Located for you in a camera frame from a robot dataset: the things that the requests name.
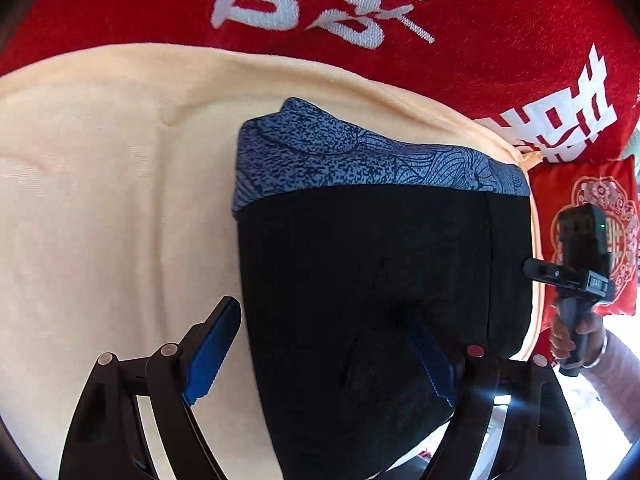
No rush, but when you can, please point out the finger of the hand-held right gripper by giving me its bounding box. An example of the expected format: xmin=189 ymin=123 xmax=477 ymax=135
xmin=523 ymin=258 xmax=566 ymax=286

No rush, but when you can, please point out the peach blanket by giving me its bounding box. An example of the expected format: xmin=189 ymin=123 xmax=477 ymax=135
xmin=0 ymin=42 xmax=547 ymax=480

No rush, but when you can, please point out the red piped cushion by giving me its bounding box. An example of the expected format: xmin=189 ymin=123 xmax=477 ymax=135
xmin=526 ymin=154 xmax=640 ymax=363

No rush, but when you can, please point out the black pants blue patterned waistband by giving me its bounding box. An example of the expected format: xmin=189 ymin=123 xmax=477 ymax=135
xmin=231 ymin=97 xmax=534 ymax=480

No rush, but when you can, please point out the person's right hand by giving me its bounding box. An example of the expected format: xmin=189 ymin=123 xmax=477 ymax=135
xmin=549 ymin=305 xmax=608 ymax=370

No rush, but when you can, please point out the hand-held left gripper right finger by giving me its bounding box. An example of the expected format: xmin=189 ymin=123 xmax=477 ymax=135
xmin=404 ymin=322 xmax=587 ymax=480

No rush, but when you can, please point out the red blanket white print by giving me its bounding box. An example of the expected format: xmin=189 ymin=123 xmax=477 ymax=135
xmin=0 ymin=0 xmax=640 ymax=165

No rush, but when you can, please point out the silver bracelet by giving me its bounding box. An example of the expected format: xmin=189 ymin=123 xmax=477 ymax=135
xmin=582 ymin=332 xmax=610 ymax=371

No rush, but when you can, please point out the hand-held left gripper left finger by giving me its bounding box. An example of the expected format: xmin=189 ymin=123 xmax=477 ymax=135
xmin=59 ymin=296 xmax=244 ymax=480

